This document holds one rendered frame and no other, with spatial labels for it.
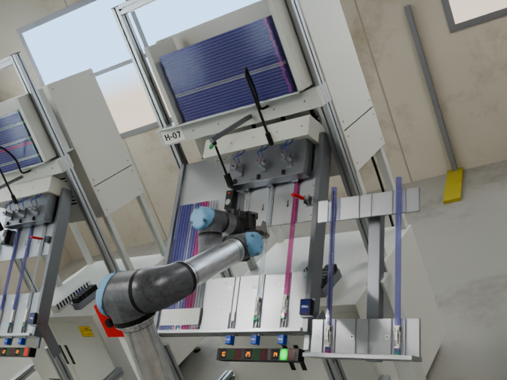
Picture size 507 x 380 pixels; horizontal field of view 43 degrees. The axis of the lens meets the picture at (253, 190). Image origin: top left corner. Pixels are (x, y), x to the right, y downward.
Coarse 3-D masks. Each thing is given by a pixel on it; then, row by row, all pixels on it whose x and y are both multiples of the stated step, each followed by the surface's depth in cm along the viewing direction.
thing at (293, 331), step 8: (248, 328) 216; (256, 328) 214; (264, 328) 212; (272, 328) 210; (280, 328) 208; (288, 328) 206; (296, 328) 205; (168, 336) 246; (176, 336) 243; (184, 336) 241; (192, 336) 239; (200, 336) 237; (208, 336) 235
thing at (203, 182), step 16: (192, 176) 265; (208, 176) 259; (192, 192) 262; (208, 192) 256; (224, 192) 250; (256, 192) 240; (288, 192) 231; (304, 192) 226; (240, 208) 242; (256, 208) 237; (272, 208) 232; (288, 208) 228; (304, 208) 224; (176, 224) 260; (272, 224) 230; (288, 224) 226
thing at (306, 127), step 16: (256, 128) 241; (272, 128) 236; (288, 128) 231; (304, 128) 227; (320, 128) 232; (208, 144) 254; (224, 144) 249; (240, 144) 243; (256, 144) 238; (208, 160) 254; (224, 160) 252
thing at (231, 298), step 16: (304, 272) 213; (208, 288) 237; (224, 288) 232; (240, 288) 228; (256, 288) 223; (272, 288) 219; (304, 288) 211; (208, 304) 234; (224, 304) 229; (240, 304) 225; (272, 304) 216; (288, 304) 212; (160, 320) 246; (208, 320) 231; (224, 320) 226; (240, 320) 222; (272, 320) 214; (288, 320) 210
